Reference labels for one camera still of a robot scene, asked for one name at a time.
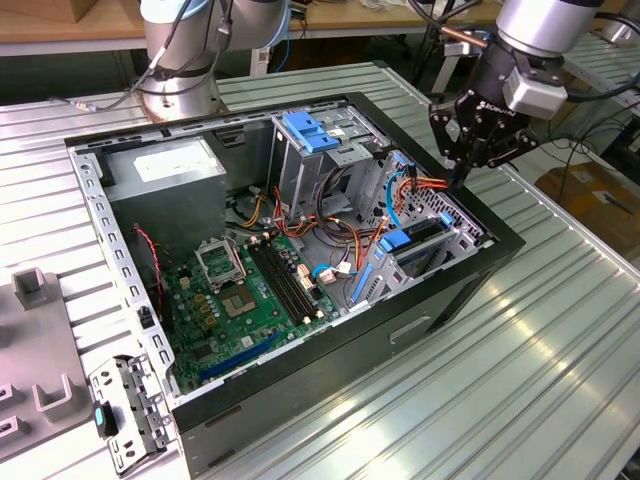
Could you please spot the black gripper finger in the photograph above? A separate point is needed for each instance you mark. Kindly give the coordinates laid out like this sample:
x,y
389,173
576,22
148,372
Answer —
x,y
515,142
445,130

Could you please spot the hard disk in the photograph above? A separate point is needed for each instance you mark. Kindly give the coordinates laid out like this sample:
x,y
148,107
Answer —
x,y
395,242

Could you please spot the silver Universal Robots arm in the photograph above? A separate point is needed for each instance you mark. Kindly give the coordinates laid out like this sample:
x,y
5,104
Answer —
x,y
540,20

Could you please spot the metal disk bay cage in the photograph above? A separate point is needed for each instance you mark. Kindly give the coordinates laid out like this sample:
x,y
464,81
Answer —
x,y
435,207

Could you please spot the black stand pole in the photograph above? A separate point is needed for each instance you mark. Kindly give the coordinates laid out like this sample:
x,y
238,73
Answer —
x,y
425,60

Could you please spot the brown cardboard box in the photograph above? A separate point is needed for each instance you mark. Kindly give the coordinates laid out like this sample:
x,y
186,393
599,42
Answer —
x,y
585,200

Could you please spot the metal slat side table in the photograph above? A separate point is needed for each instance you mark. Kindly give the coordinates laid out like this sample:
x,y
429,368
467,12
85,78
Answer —
x,y
610,70

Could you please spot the blue plastic drive latch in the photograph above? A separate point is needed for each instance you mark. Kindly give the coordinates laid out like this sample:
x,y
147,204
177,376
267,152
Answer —
x,y
310,134

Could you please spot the wooden desk white legs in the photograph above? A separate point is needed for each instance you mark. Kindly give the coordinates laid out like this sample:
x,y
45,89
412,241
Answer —
x,y
350,17

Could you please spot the grey optical drive cage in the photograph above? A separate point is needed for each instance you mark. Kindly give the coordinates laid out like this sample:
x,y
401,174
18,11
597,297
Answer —
x,y
295,180

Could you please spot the RAM slot white clips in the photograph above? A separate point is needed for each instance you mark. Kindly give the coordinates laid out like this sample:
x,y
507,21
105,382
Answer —
x,y
280,280
293,276

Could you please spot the CPU socket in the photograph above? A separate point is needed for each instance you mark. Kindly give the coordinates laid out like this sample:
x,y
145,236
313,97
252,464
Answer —
x,y
236,303

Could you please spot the black open PC case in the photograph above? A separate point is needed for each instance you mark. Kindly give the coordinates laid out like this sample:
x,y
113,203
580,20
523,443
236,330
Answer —
x,y
310,370

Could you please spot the green motherboard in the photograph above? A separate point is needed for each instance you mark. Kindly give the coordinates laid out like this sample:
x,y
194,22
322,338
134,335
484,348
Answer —
x,y
250,332

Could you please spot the grey power supply unit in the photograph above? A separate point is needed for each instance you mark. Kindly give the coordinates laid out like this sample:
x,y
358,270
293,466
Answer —
x,y
165,210

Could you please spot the blue expansion slot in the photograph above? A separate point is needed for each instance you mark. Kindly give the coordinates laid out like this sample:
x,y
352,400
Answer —
x,y
239,358

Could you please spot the black case fan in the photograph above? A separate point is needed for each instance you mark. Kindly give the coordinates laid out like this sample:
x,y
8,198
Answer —
x,y
145,295

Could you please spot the metal expansion card retainer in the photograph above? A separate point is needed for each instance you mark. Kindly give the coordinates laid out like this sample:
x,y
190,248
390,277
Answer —
x,y
135,400

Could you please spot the black teal retainer clip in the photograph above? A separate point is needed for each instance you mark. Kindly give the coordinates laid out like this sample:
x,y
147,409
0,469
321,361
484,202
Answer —
x,y
102,419

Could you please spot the grey parts rack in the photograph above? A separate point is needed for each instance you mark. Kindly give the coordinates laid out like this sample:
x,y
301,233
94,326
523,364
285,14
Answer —
x,y
32,350

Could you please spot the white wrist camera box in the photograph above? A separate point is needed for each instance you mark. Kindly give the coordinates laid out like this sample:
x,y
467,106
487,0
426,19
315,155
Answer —
x,y
535,95

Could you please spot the small black case switch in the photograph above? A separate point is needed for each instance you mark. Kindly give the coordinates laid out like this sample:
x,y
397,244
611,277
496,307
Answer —
x,y
145,317

